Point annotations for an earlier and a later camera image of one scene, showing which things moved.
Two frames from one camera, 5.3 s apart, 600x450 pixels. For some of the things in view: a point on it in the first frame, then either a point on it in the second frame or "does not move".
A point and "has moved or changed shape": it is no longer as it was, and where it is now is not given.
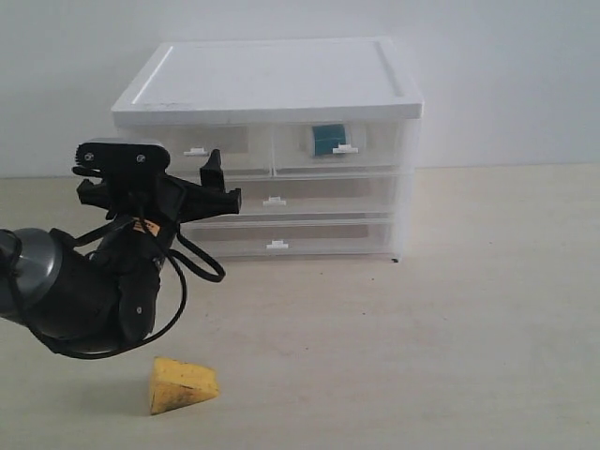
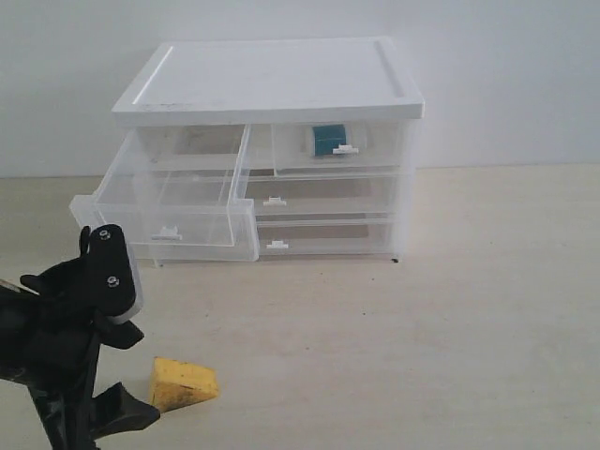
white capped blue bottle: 331,139 does not move
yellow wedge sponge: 176,383 does not move
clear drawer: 247,150 has moved or changed shape
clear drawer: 380,151 does not move
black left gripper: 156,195 → 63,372
